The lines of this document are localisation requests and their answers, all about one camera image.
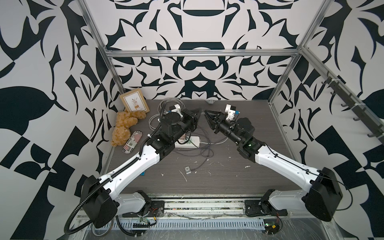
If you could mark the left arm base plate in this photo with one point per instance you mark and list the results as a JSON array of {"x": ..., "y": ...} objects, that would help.
[{"x": 156, "y": 209}]

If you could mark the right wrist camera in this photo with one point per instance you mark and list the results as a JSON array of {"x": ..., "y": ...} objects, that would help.
[{"x": 231, "y": 112}]

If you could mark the black wall hook rack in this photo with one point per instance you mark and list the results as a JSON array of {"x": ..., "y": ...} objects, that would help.
[{"x": 361, "y": 110}]

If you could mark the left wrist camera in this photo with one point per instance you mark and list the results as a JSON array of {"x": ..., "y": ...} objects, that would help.
[{"x": 176, "y": 109}]

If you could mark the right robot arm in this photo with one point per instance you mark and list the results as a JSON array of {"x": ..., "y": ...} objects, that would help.
[{"x": 320, "y": 192}]

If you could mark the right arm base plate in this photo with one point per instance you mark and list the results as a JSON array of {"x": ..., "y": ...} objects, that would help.
[{"x": 258, "y": 208}]

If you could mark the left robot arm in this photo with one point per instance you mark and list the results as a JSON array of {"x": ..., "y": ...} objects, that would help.
[{"x": 100, "y": 197}]

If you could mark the white power strip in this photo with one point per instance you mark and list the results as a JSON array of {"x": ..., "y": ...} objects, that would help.
[{"x": 192, "y": 142}]

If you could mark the tan teddy bear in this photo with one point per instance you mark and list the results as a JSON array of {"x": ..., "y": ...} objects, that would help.
[{"x": 124, "y": 121}]

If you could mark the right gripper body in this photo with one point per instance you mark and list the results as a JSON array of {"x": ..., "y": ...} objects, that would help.
[{"x": 223, "y": 125}]

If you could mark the dark usb cable yellow charger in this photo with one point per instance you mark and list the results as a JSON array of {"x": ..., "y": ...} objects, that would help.
[{"x": 204, "y": 151}]

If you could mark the framed plant picture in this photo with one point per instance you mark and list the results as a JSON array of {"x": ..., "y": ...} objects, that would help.
[{"x": 134, "y": 101}]

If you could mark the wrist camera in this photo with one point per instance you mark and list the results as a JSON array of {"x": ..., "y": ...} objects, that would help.
[
  {"x": 231, "y": 112},
  {"x": 176, "y": 109}
]

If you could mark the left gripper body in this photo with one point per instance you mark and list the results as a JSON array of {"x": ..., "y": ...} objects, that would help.
[{"x": 187, "y": 122}]

